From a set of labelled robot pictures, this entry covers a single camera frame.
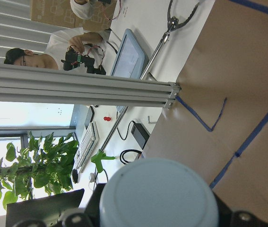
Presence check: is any blue plastic cup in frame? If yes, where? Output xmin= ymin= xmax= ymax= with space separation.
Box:
xmin=99 ymin=158 xmax=219 ymax=227

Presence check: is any cardboard box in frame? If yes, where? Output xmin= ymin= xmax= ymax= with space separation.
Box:
xmin=30 ymin=0 xmax=120 ymax=32

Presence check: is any green potted plant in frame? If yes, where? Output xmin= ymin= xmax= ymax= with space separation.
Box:
xmin=0 ymin=133 xmax=78 ymax=208

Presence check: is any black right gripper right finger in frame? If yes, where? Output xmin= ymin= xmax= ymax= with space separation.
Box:
xmin=214 ymin=193 xmax=268 ymax=227

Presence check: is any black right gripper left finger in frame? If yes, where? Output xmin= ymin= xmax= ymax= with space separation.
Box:
xmin=14 ymin=183 xmax=105 ymax=227

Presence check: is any black computer monitor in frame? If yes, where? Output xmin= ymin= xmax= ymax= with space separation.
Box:
xmin=6 ymin=189 xmax=85 ymax=227

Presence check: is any aluminium frame post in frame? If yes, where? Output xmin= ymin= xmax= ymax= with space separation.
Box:
xmin=0 ymin=64 xmax=181 ymax=108

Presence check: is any person in white shirt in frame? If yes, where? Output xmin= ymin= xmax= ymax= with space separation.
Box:
xmin=4 ymin=27 xmax=110 ymax=70

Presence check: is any white keyboard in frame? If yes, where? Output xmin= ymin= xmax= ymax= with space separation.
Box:
xmin=73 ymin=121 xmax=99 ymax=173

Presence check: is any green plastic clamp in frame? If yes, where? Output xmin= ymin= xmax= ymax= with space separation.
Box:
xmin=90 ymin=150 xmax=115 ymax=173

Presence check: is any black power adapter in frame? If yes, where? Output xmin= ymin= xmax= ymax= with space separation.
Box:
xmin=131 ymin=122 xmax=149 ymax=149

